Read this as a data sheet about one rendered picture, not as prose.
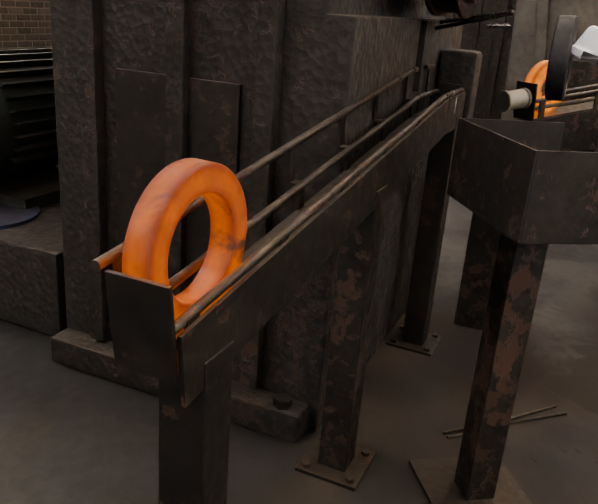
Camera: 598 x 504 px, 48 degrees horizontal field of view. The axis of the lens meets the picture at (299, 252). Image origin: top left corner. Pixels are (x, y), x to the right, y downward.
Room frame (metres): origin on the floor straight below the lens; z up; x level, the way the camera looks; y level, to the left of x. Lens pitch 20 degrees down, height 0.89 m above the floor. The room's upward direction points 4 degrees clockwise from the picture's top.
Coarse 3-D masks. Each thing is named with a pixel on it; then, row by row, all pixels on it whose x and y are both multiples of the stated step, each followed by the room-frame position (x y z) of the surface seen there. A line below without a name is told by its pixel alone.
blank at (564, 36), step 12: (564, 24) 1.27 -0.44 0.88; (576, 24) 1.30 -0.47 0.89; (564, 36) 1.25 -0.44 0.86; (552, 48) 1.25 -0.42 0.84; (564, 48) 1.24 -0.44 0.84; (552, 60) 1.25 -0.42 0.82; (564, 60) 1.24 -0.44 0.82; (552, 72) 1.25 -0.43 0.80; (564, 72) 1.24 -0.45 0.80; (552, 84) 1.25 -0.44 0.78; (564, 84) 1.25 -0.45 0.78; (552, 96) 1.28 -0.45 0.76; (564, 96) 1.31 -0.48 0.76
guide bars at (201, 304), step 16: (448, 96) 1.59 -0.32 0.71; (384, 144) 1.17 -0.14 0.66; (368, 160) 1.08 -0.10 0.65; (352, 176) 1.01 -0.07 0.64; (336, 192) 0.94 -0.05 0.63; (288, 224) 0.81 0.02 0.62; (272, 240) 0.76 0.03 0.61; (256, 256) 0.72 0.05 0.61; (240, 272) 0.68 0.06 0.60; (224, 288) 0.65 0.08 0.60; (208, 304) 0.62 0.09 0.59; (176, 320) 0.58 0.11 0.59; (192, 320) 0.59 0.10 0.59; (176, 336) 0.58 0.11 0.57
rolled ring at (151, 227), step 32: (192, 160) 0.67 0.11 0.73; (160, 192) 0.61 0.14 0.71; (192, 192) 0.63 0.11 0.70; (224, 192) 0.69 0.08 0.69; (160, 224) 0.59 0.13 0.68; (224, 224) 0.71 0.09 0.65; (128, 256) 0.58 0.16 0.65; (160, 256) 0.59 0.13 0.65; (224, 256) 0.71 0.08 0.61; (192, 288) 0.68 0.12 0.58
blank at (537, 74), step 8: (536, 64) 2.03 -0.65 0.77; (544, 64) 2.02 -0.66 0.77; (536, 72) 2.00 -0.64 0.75; (544, 72) 2.01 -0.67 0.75; (528, 80) 2.01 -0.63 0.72; (536, 80) 2.00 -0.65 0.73; (544, 80) 2.02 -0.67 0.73; (544, 96) 2.06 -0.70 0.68; (536, 104) 2.01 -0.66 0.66; (536, 112) 2.03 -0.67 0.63
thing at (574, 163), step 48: (480, 144) 1.08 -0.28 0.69; (528, 144) 1.20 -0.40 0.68; (480, 192) 1.05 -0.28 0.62; (528, 192) 0.92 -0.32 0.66; (576, 192) 0.93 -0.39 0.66; (528, 240) 0.92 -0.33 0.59; (576, 240) 0.94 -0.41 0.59; (528, 288) 1.06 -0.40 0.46; (528, 336) 1.07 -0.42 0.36; (480, 384) 1.08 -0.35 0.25; (480, 432) 1.06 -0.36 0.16; (432, 480) 1.11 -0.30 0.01; (480, 480) 1.06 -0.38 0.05
